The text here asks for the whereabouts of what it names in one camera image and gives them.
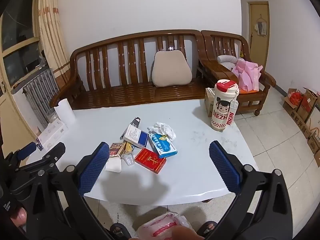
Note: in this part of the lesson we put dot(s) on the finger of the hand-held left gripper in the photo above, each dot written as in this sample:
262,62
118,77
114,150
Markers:
56,153
26,151

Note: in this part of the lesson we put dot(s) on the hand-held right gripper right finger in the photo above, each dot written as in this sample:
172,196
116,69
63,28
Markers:
225,167

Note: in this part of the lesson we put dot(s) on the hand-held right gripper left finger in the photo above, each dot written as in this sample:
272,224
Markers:
95,170

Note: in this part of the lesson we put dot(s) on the small white pad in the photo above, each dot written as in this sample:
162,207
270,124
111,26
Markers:
113,166

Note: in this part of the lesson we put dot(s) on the small patterned box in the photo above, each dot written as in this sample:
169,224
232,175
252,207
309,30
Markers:
116,150

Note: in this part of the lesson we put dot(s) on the clear plastic wrapper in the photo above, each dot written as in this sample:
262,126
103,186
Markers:
128,160

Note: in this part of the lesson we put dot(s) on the white and blue cigarette box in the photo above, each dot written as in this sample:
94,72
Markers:
136,136

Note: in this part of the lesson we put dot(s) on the red cigarette pack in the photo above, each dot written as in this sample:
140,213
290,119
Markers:
150,160

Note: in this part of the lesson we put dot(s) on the small black packet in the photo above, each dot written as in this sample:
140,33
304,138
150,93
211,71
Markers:
136,122

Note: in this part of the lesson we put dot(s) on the blue and white medicine box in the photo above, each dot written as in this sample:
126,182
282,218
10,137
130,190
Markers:
162,146

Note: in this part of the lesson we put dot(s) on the white tissue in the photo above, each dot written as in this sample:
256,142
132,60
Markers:
163,129

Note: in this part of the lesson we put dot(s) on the red and white plastic bag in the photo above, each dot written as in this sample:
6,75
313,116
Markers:
160,226

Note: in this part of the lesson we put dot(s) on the person's left hand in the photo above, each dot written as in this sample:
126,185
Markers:
18,216

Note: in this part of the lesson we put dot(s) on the person's right hand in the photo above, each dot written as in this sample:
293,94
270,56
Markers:
182,233

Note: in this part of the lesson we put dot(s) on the flat white box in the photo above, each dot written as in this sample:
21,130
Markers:
52,132

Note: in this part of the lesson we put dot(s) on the white paper towel roll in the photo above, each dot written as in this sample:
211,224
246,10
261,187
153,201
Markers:
64,112

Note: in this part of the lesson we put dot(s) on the grey radiator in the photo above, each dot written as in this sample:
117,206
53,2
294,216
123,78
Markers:
41,95

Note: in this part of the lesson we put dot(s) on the cartoon print tumbler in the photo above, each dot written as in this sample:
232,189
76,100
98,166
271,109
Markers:
223,107

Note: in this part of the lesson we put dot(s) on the black sandal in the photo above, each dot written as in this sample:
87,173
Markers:
210,228
120,231

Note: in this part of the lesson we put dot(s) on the small cardboard box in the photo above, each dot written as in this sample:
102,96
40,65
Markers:
208,102

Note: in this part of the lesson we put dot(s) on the orange seat cushion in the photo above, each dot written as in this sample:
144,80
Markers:
247,92

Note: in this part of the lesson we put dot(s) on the wooden sofa bench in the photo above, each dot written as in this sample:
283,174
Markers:
112,92

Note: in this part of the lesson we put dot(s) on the flattened printed cardboard box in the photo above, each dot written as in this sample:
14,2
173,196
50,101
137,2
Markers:
301,125

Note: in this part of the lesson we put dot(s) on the open cardboard box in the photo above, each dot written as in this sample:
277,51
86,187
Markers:
287,105

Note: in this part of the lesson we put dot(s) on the brown cardboard box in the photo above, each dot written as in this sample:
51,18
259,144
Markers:
314,141

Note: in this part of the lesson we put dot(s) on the pink plastic bag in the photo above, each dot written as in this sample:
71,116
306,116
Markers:
246,76

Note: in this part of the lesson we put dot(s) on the wooden armchair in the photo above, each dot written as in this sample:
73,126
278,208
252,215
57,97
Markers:
215,67

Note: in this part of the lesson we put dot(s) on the tall cardboard box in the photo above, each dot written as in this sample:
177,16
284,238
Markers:
308,105

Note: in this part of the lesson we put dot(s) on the grey pillow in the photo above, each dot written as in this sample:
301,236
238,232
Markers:
226,59

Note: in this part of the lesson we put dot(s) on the beige cushion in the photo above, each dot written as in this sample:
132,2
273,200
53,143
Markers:
171,70

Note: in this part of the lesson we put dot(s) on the window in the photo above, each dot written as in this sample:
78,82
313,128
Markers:
20,35

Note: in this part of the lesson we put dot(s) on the cream curtain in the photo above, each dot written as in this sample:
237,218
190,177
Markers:
52,30

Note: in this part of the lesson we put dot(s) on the yellow door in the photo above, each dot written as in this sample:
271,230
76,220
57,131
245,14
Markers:
258,47

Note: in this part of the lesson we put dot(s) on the hanger with cloth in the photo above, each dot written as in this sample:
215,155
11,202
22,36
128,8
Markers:
261,27

